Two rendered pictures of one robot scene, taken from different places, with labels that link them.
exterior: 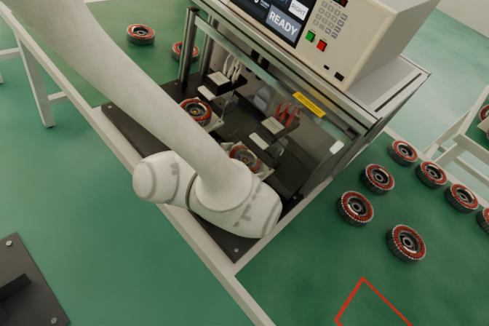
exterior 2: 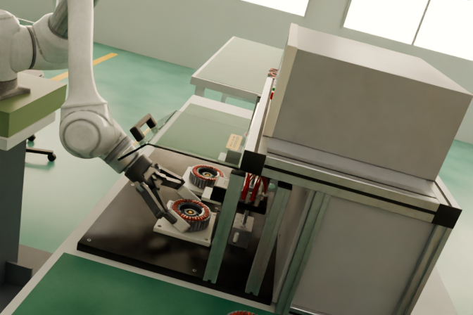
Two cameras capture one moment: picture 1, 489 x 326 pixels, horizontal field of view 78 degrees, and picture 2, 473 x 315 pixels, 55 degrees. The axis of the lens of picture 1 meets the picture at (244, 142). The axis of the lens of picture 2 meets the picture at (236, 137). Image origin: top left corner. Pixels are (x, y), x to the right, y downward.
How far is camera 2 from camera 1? 102 cm
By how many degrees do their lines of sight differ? 57
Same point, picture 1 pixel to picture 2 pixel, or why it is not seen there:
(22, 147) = not seen: hidden behind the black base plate
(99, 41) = not seen: outside the picture
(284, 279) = (85, 290)
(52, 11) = not seen: outside the picture
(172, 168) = not seen: hidden behind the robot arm
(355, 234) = not seen: outside the picture
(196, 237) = (85, 221)
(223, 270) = (65, 245)
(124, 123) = (154, 157)
